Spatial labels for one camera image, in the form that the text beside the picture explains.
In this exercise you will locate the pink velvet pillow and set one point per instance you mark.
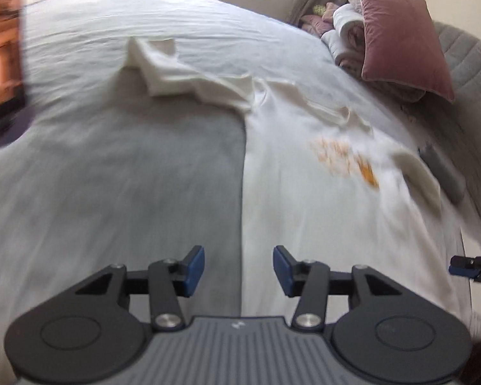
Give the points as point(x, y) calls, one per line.
point(401, 36)

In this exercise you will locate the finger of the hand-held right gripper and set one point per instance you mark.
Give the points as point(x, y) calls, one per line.
point(461, 266)

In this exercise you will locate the white long-sleeve shirt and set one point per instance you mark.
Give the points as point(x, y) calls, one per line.
point(304, 208)

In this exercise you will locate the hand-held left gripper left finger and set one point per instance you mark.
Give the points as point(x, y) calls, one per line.
point(195, 271)

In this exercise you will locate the grey bed sheet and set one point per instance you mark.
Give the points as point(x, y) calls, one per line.
point(104, 188)

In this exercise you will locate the smartphone with lit screen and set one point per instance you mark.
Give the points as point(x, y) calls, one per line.
point(2, 48)

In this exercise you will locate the grey folded garment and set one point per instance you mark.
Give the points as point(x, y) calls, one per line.
point(443, 170)

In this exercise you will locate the grey quilted headboard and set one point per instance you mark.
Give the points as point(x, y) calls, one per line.
point(473, 88)

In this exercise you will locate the folded pink white quilt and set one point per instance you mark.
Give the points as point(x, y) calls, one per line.
point(341, 38)

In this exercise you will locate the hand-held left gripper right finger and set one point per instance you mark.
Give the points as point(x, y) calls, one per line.
point(283, 272)

